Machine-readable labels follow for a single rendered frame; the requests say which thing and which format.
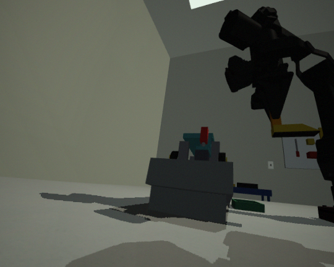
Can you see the red-headed pin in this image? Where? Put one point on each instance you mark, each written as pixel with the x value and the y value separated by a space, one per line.
pixel 204 136

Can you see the yellow wedge with orange handle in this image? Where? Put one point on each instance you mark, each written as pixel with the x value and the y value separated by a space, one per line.
pixel 291 130

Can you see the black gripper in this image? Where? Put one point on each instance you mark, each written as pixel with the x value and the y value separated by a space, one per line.
pixel 273 80

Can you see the green tray walls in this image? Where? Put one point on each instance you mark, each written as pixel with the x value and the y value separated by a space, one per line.
pixel 248 205

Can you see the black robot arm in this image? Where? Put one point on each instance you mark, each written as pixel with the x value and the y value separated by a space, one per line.
pixel 243 31

